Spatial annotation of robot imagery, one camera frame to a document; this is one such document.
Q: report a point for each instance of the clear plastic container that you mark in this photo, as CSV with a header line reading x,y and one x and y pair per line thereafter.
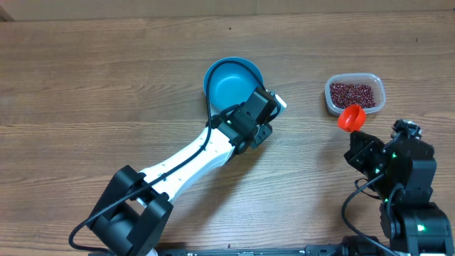
x,y
357,78

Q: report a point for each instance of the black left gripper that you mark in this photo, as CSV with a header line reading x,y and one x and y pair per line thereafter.
x,y
265,133

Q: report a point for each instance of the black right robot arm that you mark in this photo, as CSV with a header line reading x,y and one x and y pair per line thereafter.
x,y
400,173

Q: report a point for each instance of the blue bowl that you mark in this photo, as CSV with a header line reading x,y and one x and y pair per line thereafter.
x,y
232,83

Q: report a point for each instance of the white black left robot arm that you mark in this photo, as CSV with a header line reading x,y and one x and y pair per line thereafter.
x,y
132,212

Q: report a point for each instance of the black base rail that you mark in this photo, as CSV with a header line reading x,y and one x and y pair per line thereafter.
x,y
245,251

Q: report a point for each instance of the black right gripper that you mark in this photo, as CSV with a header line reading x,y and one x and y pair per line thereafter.
x,y
357,143

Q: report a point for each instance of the white kitchen scale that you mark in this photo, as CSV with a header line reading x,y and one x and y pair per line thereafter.
x,y
213,112

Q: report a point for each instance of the red beans pile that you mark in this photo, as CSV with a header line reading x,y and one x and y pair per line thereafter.
x,y
345,94

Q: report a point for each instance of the red scoop blue handle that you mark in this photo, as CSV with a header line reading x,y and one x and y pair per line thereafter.
x,y
352,118

